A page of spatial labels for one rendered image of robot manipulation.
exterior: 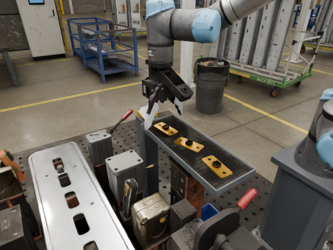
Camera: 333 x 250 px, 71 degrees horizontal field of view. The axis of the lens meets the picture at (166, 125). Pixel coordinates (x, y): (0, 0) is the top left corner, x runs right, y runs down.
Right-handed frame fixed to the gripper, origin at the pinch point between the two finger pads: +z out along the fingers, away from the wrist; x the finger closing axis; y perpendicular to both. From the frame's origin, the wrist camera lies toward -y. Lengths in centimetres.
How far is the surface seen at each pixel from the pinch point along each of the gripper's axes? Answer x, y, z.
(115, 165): 19.4, 0.4, 7.1
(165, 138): 3.6, -3.9, 2.1
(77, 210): 32.0, 2.7, 18.1
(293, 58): -595, 185, 110
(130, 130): -31, 73, 48
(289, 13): -377, 130, -8
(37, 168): 35.3, 30.1, 18.0
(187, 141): 1.3, -10.9, 0.9
